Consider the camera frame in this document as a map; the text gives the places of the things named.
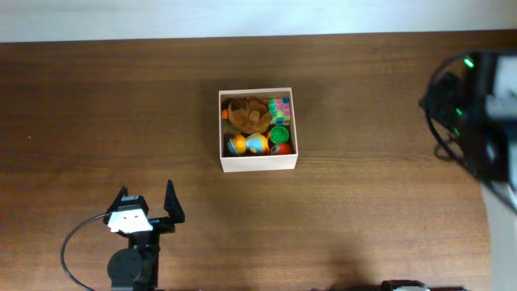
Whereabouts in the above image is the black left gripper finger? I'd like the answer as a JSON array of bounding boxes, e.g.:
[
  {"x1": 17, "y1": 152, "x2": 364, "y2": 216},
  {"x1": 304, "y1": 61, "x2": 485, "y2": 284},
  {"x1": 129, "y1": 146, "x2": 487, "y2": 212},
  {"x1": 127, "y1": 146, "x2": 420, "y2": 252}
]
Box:
[
  {"x1": 106, "y1": 186, "x2": 128, "y2": 213},
  {"x1": 164, "y1": 179, "x2": 185, "y2": 224}
]

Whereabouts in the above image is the blue orange snail toy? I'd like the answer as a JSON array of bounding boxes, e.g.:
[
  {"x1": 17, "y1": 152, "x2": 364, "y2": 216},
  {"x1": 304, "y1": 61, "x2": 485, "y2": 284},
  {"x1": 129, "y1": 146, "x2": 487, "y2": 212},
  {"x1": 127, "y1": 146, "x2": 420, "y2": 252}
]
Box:
[{"x1": 227, "y1": 133, "x2": 270, "y2": 156}]

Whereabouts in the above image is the brown plush toy animal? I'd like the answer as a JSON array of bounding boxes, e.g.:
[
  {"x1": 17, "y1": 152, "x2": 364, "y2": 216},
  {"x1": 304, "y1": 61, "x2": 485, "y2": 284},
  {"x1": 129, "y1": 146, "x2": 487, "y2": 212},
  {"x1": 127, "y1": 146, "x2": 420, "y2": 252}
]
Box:
[{"x1": 221, "y1": 95, "x2": 273, "y2": 134}]

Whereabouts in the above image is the red grey toy ball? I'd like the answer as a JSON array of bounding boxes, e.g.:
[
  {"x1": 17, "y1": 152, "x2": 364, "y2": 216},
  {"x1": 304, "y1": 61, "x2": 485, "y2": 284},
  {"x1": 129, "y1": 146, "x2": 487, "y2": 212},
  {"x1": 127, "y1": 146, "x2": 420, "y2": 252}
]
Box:
[{"x1": 271, "y1": 143, "x2": 293, "y2": 155}]

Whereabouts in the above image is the green lattice ball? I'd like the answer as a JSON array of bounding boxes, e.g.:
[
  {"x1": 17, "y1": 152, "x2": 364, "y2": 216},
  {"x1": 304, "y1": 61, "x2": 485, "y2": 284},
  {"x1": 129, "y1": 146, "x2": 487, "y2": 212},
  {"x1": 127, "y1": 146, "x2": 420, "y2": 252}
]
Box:
[{"x1": 269, "y1": 125, "x2": 290, "y2": 144}]

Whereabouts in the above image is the colourful puzzle cube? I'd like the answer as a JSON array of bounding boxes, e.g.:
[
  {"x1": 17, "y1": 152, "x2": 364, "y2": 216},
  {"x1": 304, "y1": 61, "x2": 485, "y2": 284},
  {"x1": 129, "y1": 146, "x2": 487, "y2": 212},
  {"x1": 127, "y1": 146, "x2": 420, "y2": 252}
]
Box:
[{"x1": 268, "y1": 98, "x2": 292, "y2": 126}]

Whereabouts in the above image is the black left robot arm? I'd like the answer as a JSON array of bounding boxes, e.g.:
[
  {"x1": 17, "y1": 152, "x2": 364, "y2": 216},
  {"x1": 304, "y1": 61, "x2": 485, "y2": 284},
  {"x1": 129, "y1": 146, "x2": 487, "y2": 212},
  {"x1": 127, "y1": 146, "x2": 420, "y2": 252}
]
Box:
[{"x1": 103, "y1": 180, "x2": 185, "y2": 291}]

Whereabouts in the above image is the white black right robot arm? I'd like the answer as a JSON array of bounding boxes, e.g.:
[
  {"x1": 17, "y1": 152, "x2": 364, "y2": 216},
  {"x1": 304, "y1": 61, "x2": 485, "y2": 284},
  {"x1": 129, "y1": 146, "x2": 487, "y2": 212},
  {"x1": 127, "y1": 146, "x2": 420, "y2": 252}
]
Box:
[{"x1": 419, "y1": 50, "x2": 516, "y2": 290}]

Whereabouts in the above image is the beige open cardboard box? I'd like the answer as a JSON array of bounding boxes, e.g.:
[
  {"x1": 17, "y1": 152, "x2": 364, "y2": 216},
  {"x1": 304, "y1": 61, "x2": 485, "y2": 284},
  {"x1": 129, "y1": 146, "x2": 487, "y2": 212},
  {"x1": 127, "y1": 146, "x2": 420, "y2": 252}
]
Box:
[{"x1": 219, "y1": 87, "x2": 298, "y2": 172}]

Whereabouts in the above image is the black left camera cable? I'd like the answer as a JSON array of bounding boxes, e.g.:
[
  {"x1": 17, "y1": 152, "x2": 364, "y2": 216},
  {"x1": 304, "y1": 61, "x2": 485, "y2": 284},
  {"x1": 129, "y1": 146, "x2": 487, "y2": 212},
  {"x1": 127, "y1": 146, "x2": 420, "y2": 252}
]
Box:
[{"x1": 60, "y1": 213, "x2": 111, "y2": 291}]

